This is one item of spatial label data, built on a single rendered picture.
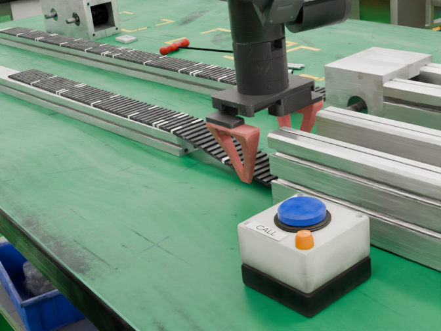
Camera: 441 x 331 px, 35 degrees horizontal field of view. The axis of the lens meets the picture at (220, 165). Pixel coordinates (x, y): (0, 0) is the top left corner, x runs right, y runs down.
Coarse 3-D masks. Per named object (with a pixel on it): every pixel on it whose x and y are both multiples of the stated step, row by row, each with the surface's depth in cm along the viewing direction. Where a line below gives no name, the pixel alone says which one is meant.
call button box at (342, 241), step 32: (256, 224) 58; (320, 224) 57; (352, 224) 57; (256, 256) 58; (288, 256) 55; (320, 256) 55; (352, 256) 58; (256, 288) 60; (288, 288) 57; (320, 288) 56; (352, 288) 59
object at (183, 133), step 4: (196, 124) 91; (200, 124) 91; (204, 124) 91; (188, 128) 90; (192, 128) 90; (196, 128) 90; (200, 128) 90; (204, 128) 90; (176, 132) 89; (180, 132) 89; (184, 132) 89; (188, 132) 89; (192, 132) 89; (196, 132) 89; (180, 136) 88; (184, 136) 88
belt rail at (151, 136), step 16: (0, 80) 127; (16, 96) 124; (32, 96) 120; (48, 96) 114; (64, 112) 111; (80, 112) 109; (96, 112) 103; (112, 128) 101; (128, 128) 99; (144, 128) 94; (160, 144) 93; (176, 144) 91; (192, 144) 91
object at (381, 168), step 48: (288, 144) 69; (336, 144) 66; (384, 144) 69; (432, 144) 65; (288, 192) 71; (336, 192) 66; (384, 192) 61; (432, 192) 57; (384, 240) 63; (432, 240) 59
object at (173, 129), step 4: (188, 120) 92; (192, 120) 92; (196, 120) 92; (200, 120) 92; (176, 124) 91; (180, 124) 91; (184, 124) 91; (188, 124) 91; (192, 124) 91; (168, 128) 90; (172, 128) 90; (176, 128) 90; (180, 128) 90; (184, 128) 90; (172, 132) 89
